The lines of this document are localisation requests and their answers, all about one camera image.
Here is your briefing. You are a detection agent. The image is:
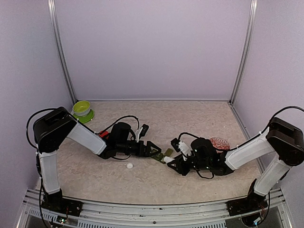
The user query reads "red patterned bowl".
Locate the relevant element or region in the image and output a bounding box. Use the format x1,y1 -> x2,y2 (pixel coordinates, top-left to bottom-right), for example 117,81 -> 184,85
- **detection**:
209,137 -> 230,151

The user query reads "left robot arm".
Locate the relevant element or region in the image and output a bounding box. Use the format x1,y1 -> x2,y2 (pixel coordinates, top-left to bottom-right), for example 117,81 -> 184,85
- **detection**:
26,107 -> 162,211

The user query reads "small white pill bottle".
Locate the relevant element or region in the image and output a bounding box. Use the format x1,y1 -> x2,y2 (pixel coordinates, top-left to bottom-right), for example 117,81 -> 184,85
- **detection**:
163,156 -> 174,163

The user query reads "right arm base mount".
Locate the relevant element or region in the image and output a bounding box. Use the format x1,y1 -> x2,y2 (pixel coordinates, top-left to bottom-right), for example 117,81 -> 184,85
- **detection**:
226,198 -> 268,216

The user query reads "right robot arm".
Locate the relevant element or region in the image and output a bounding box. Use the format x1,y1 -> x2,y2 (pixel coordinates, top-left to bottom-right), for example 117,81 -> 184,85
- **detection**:
164,115 -> 304,211

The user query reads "small white bottle cap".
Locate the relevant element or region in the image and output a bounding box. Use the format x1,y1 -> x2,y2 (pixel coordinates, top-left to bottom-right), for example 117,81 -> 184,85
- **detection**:
126,163 -> 133,169

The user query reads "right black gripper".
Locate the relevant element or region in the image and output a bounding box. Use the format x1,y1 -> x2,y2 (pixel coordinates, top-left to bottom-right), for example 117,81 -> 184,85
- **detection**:
168,153 -> 211,176

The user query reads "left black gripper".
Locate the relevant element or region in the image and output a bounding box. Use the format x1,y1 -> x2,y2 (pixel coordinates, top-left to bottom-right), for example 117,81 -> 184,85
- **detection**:
117,140 -> 162,157

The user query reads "orange pill bottle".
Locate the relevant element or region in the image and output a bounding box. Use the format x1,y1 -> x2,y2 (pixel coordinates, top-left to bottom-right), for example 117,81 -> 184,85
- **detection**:
98,131 -> 109,139

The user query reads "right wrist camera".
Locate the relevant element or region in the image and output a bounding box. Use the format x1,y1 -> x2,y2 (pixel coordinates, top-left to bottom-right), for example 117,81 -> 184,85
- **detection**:
171,138 -> 192,158

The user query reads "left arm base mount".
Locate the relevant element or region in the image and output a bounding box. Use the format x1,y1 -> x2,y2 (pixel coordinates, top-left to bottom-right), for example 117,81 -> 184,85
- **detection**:
41,198 -> 83,217

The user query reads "green weekly pill organizer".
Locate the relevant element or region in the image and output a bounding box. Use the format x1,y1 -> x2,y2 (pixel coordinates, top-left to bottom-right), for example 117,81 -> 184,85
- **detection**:
152,148 -> 173,164

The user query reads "right aluminium frame post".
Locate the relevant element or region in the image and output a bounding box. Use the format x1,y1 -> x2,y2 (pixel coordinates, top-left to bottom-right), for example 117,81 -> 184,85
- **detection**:
229,0 -> 258,106

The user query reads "aluminium frame post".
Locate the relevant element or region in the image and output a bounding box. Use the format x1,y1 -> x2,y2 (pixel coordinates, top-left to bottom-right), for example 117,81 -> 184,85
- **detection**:
229,0 -> 258,106
47,0 -> 78,104

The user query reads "left aluminium frame post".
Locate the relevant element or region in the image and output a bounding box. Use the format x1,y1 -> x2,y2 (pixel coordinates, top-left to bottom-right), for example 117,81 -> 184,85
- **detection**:
47,0 -> 78,104

